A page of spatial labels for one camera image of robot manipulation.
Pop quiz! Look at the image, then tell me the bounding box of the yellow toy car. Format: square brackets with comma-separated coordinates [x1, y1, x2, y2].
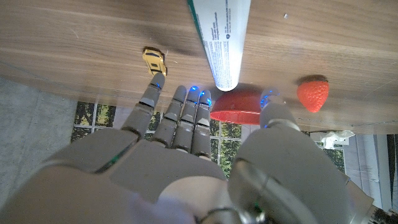
[142, 46, 168, 77]

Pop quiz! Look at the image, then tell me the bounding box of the printed window backdrop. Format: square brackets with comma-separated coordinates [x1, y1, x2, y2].
[70, 101, 398, 212]

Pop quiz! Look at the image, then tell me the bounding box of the crumpled white tissue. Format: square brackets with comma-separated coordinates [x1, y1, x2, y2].
[310, 129, 355, 149]

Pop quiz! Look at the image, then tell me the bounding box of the white toothpaste tube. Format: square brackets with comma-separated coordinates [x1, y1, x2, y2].
[187, 0, 252, 92]

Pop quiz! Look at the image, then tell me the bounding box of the red toy strawberry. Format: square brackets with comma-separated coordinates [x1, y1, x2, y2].
[296, 76, 330, 113]

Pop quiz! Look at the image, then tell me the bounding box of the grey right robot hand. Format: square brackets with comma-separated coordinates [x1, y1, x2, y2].
[0, 73, 374, 224]

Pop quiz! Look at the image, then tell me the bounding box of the red bowl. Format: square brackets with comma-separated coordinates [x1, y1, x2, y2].
[210, 88, 265, 126]

